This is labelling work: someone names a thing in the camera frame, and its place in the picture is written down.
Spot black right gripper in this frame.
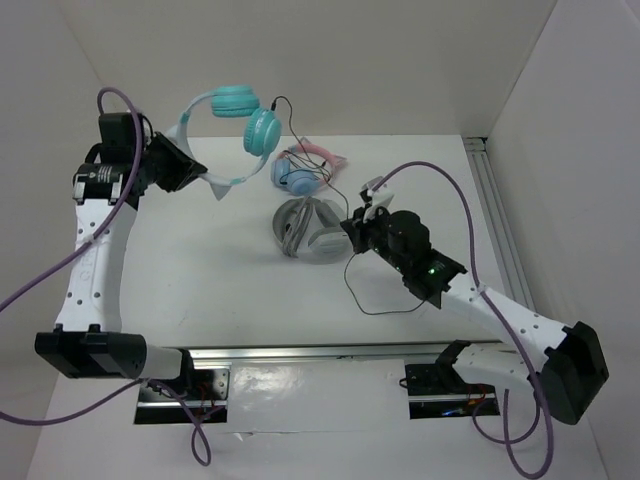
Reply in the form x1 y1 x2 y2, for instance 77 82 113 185
341 201 409 274

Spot teal cat-ear headphones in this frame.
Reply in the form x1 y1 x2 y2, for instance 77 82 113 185
166 85 282 201

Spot thin black audio cable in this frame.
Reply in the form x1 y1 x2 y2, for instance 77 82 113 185
269 96 424 316

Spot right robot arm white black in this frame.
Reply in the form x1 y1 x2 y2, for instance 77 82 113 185
341 207 609 425

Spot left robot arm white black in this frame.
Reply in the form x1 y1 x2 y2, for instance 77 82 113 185
35 112 207 399

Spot grey white headphones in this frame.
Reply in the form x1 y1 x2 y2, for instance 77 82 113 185
271 196 351 264

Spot pink blue cat-ear headphones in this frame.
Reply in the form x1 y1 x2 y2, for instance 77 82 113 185
270 137 347 196

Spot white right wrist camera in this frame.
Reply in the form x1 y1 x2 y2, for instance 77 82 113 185
360 177 394 222

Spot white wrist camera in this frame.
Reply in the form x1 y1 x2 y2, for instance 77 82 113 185
138 113 154 146
360 177 394 222

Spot grey bundled headphone cable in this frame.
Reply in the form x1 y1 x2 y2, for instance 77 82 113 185
280 197 316 260

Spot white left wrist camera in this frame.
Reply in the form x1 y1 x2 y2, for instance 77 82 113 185
138 113 154 146

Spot black cable on pink headphones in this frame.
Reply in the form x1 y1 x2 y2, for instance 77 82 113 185
285 148 335 186

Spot aluminium rail at table edge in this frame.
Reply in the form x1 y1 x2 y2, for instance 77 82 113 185
184 339 501 374

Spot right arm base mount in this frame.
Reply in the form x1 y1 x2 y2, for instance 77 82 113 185
393 340 499 420

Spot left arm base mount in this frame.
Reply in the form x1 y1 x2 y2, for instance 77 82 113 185
134 350 231 425

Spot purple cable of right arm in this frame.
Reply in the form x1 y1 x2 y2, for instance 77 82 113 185
377 161 556 476

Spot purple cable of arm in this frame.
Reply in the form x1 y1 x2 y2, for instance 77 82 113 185
0 87 211 466
377 161 556 476

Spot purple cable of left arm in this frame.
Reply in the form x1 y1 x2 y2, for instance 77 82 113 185
0 87 211 466

